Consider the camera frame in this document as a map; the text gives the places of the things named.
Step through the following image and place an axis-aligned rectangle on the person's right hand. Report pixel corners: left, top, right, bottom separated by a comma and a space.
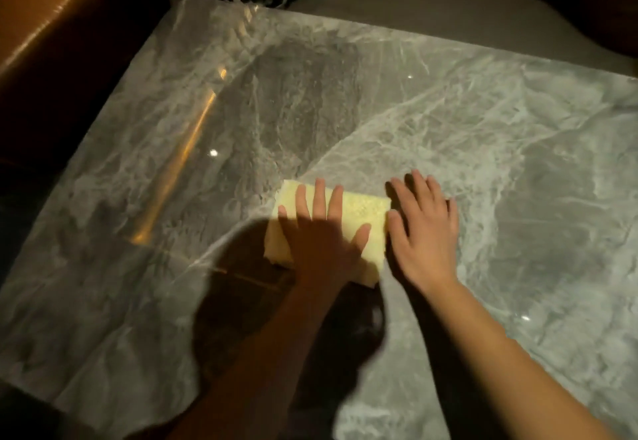
387, 170, 460, 296

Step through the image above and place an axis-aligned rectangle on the person's left hand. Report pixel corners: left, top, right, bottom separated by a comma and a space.
277, 178, 372, 290

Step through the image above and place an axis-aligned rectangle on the yellow cloth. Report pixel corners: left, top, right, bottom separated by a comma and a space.
263, 180, 389, 288

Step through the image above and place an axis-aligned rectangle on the person's right forearm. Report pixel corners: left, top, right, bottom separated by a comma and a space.
422, 275, 621, 440

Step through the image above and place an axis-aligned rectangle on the person's left forearm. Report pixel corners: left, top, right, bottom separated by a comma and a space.
167, 280, 350, 440

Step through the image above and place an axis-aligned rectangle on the grey fabric sofa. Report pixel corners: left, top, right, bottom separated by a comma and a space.
167, 0, 638, 79

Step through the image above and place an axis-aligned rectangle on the brown leather sofa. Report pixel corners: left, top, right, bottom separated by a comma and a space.
0, 0, 170, 166

